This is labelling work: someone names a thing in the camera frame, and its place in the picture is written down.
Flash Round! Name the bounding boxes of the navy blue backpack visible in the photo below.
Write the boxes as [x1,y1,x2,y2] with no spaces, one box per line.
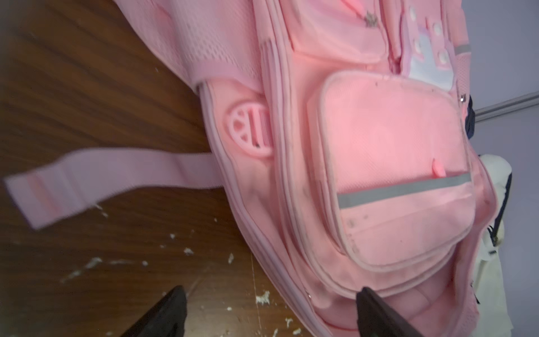
[465,96,476,139]

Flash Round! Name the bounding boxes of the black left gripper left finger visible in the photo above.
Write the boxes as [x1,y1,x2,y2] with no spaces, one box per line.
[122,286,188,337]

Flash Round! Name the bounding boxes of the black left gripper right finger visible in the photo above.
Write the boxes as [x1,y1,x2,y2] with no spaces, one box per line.
[356,287,422,337]

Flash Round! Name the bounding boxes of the pink backpack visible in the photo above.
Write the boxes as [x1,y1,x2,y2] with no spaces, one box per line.
[6,1,497,336]

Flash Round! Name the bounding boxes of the cream canvas backpack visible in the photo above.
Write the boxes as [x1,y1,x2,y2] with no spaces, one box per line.
[472,154,513,337]

